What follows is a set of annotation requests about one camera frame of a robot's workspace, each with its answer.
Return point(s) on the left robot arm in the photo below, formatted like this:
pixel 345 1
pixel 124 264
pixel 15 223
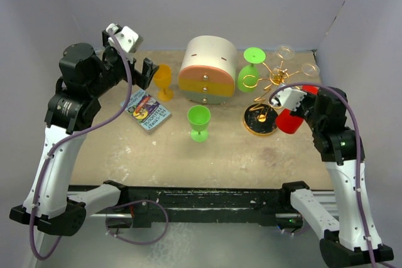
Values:
pixel 85 77

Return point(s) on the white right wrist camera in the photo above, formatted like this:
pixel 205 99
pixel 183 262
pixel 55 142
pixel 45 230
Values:
pixel 288 98

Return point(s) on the blue treehouse paperback book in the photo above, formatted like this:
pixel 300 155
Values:
pixel 147 111

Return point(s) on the green goblet front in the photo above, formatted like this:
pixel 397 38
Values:
pixel 248 77

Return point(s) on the gold wine glass rack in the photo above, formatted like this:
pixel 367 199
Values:
pixel 260 118

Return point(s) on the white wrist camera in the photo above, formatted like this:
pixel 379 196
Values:
pixel 288 98
pixel 128 39

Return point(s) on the green goblet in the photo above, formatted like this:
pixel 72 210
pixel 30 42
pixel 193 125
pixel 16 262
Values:
pixel 199 118
pixel 248 77

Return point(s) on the white round drawer cabinet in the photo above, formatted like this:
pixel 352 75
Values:
pixel 208 70

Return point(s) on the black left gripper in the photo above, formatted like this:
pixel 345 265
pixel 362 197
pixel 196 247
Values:
pixel 142 79

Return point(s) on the clear ribbed flute glass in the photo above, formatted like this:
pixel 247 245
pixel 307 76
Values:
pixel 310 69

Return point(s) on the red plastic goblet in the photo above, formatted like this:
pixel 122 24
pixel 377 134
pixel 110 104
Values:
pixel 285 122

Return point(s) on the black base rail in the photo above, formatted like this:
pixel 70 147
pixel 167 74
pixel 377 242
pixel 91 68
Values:
pixel 265 207

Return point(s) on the green goblet near cabinet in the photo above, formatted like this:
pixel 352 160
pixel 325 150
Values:
pixel 199 118

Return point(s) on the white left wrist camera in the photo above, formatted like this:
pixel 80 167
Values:
pixel 128 39

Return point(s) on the yellow plastic goblet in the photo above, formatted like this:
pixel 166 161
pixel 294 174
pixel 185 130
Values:
pixel 162 80

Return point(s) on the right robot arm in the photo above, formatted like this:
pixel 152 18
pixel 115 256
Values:
pixel 350 238

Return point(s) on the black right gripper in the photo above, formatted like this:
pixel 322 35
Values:
pixel 299 111

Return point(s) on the clear round wine glass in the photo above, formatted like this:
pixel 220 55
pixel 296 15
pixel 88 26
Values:
pixel 285 52

